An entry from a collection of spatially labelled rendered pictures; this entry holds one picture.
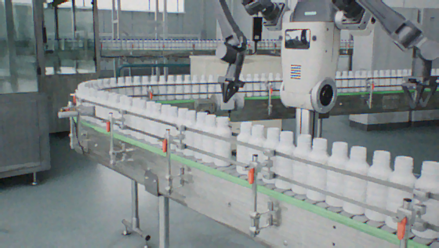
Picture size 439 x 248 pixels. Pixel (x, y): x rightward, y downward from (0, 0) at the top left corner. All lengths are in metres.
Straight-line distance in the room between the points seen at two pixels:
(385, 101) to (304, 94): 2.08
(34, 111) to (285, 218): 3.61
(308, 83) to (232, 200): 0.74
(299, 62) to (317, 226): 0.96
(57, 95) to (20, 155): 2.19
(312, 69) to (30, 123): 3.22
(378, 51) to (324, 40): 5.53
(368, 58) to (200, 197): 6.09
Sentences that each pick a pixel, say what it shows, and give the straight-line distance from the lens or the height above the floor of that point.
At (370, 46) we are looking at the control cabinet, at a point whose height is 1.29.
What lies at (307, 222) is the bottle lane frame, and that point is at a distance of 1.29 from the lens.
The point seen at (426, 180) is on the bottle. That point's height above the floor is 1.13.
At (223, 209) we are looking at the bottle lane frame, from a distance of 1.54.
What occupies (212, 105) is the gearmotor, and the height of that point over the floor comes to 0.97.
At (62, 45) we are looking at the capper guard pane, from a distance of 6.76.
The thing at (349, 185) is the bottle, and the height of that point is 1.07.
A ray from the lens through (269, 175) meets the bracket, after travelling 1.34.
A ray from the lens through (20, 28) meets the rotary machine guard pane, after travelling 4.62.
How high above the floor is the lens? 1.43
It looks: 11 degrees down
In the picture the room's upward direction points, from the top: straight up
